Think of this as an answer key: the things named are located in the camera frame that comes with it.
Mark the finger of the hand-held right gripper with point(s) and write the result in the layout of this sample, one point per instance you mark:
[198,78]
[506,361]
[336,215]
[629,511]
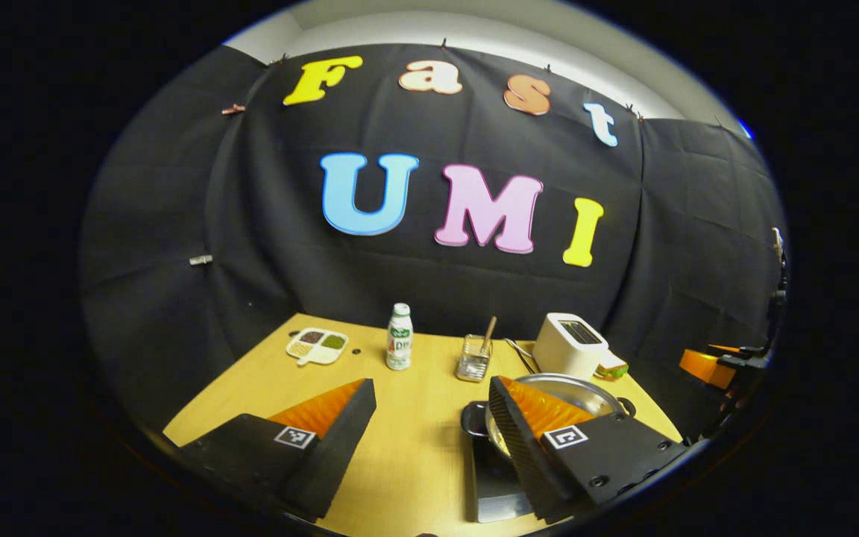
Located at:
[705,367]

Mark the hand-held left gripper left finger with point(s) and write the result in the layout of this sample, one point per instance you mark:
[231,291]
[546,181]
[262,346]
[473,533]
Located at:
[332,462]

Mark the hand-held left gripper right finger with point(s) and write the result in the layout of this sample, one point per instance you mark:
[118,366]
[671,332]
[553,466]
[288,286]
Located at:
[526,455]

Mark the black induction cooktop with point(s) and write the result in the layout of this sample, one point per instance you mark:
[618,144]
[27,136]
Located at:
[496,492]

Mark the sandwich with lettuce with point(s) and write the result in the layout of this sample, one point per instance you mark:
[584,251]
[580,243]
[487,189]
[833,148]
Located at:
[612,368]

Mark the white toaster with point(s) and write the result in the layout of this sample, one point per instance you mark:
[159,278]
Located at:
[564,358]

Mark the clear utensil holder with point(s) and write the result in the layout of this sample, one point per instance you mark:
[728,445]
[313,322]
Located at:
[473,365]

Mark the white divided bean dish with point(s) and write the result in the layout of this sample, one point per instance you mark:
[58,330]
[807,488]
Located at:
[318,345]

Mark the wooden stick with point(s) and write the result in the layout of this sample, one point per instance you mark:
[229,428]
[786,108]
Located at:
[489,332]

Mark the white drink bottle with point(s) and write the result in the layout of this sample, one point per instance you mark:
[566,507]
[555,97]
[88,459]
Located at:
[400,350]

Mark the silver clip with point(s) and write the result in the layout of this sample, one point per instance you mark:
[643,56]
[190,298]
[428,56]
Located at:
[200,259]

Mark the copper clip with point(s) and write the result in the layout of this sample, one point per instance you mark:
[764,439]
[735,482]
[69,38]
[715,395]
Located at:
[233,109]

